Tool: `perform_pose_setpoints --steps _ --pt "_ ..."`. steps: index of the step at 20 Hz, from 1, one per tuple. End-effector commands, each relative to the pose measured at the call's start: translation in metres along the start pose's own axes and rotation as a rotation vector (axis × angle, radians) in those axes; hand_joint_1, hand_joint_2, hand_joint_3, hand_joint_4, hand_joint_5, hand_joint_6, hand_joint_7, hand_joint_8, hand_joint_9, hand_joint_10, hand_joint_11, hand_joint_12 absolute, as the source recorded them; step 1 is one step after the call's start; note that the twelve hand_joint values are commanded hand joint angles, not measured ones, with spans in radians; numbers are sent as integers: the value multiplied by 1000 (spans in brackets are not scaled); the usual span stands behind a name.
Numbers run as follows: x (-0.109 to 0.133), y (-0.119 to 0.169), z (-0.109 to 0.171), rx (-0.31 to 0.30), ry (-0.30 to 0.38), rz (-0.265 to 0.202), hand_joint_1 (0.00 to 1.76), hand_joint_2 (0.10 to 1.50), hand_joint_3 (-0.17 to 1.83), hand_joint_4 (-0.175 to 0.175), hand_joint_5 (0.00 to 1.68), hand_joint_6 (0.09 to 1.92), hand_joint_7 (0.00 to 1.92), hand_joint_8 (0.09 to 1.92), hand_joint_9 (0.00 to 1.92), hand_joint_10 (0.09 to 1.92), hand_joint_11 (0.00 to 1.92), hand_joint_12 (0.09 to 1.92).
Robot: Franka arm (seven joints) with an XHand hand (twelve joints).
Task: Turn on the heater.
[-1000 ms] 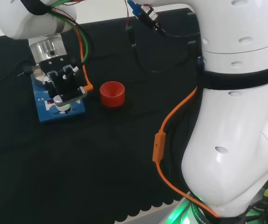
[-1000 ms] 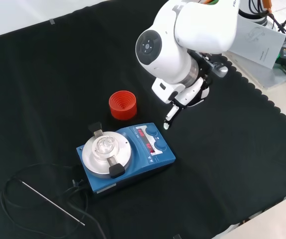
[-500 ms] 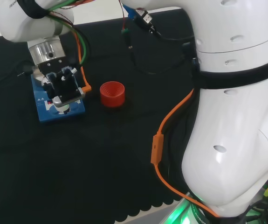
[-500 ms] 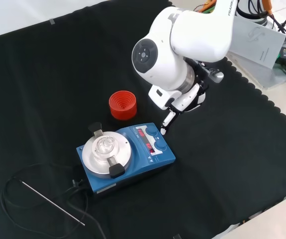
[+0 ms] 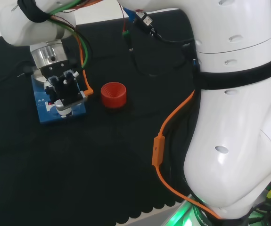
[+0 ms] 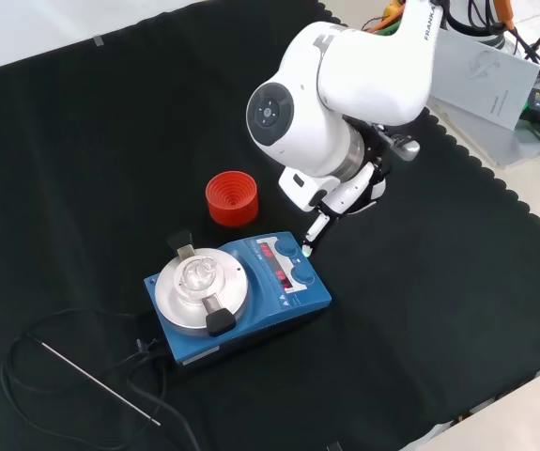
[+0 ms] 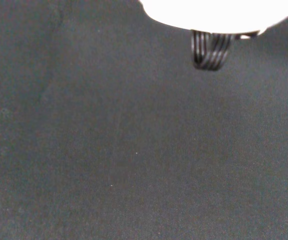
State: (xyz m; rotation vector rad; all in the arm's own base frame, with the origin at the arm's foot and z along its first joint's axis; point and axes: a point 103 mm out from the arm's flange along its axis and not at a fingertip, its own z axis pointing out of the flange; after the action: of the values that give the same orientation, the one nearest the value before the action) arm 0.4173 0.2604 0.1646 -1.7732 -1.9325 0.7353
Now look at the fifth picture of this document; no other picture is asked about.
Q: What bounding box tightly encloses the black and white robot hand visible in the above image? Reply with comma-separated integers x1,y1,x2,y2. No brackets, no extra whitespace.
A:
40,60,80,118

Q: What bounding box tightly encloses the heater with blue base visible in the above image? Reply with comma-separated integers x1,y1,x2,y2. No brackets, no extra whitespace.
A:
31,72,87,125

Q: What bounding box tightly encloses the red ribbed plastic cup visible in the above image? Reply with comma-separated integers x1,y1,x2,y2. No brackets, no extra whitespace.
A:
100,81,127,109

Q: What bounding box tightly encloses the black bench cloth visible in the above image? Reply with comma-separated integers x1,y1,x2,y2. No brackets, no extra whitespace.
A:
0,8,271,226

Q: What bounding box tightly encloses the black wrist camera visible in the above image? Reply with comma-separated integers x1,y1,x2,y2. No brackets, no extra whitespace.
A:
52,70,89,112

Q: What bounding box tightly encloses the green cable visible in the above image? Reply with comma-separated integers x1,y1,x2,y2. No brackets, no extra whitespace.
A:
47,0,90,69

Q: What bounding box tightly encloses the black heater power cable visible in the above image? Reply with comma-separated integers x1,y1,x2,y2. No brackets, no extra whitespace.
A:
0,60,33,89

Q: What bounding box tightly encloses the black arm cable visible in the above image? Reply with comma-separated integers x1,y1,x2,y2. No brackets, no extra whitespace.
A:
125,8,199,78

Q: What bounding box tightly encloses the orange cable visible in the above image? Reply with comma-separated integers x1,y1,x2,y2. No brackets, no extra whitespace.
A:
76,0,221,218

